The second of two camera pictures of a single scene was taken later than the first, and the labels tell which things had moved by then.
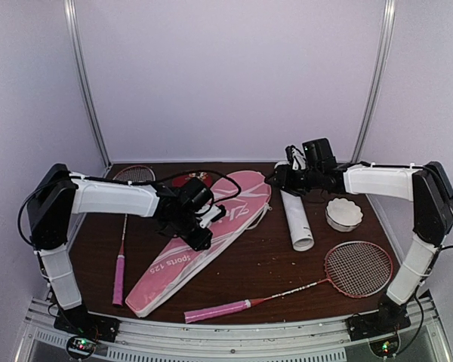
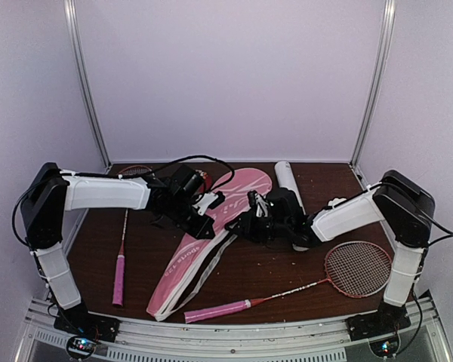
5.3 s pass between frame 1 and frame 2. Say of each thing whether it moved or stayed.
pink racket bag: moved
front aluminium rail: stayed
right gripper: moved
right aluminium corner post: stayed
